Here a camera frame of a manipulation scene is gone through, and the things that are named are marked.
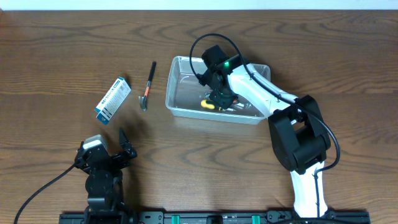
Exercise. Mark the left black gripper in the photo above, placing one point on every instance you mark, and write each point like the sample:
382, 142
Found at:
121, 160

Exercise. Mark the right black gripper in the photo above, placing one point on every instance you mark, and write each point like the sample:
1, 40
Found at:
221, 102

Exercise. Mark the stubby yellow black screwdriver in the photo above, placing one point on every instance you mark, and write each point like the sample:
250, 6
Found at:
211, 105

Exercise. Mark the silver wrench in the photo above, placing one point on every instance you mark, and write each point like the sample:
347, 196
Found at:
239, 106

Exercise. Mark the small black orange hammer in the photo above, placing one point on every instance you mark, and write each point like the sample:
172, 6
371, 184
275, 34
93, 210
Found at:
143, 98

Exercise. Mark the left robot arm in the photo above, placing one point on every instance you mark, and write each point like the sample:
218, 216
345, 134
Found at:
104, 184

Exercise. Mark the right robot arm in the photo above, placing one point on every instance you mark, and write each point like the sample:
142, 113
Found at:
299, 139

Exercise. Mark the clear plastic container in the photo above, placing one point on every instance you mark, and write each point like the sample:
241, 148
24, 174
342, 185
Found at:
184, 95

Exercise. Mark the white blue cardboard box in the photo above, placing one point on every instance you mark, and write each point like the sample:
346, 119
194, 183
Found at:
112, 100

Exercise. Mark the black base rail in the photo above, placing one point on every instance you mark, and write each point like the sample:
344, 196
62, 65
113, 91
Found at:
271, 216

